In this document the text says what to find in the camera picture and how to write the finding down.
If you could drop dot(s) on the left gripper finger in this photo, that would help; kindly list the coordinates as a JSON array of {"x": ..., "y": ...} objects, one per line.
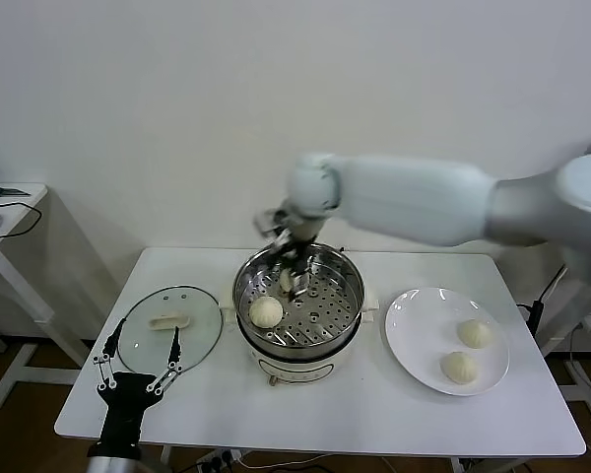
[
  {"x": 174, "y": 364},
  {"x": 107, "y": 367}
]

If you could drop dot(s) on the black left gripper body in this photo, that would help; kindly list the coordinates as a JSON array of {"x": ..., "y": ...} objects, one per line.
[{"x": 128, "y": 394}]

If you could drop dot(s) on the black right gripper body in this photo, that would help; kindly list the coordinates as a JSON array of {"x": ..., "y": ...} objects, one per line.
[{"x": 298, "y": 246}]

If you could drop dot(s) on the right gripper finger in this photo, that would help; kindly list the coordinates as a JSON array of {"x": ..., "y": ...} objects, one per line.
[
  {"x": 281, "y": 255},
  {"x": 301, "y": 282}
]

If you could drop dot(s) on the white steamed baozi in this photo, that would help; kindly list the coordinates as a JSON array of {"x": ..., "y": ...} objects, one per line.
[
  {"x": 475, "y": 333},
  {"x": 266, "y": 312},
  {"x": 459, "y": 367},
  {"x": 285, "y": 282}
]

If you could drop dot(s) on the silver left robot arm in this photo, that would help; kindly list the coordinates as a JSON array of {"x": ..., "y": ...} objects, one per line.
[{"x": 113, "y": 465}]

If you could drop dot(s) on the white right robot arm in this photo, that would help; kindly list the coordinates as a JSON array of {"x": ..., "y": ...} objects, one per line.
[{"x": 413, "y": 197}]

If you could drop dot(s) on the stainless steel steamer basket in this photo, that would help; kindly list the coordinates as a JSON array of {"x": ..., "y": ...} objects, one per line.
[{"x": 325, "y": 315}]

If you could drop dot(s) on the white table leg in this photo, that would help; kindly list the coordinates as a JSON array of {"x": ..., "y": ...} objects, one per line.
[
  {"x": 460, "y": 465},
  {"x": 166, "y": 460}
]

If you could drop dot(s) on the cream electric cooker base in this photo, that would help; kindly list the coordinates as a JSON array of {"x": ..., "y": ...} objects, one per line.
[{"x": 295, "y": 367}]

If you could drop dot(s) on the white power strip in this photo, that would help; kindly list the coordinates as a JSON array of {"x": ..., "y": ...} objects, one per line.
[{"x": 221, "y": 460}]

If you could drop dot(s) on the white round plate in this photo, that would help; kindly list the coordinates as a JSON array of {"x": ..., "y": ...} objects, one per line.
[{"x": 423, "y": 345}]

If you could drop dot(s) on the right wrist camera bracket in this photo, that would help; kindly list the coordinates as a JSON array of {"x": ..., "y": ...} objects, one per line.
[{"x": 268, "y": 222}]

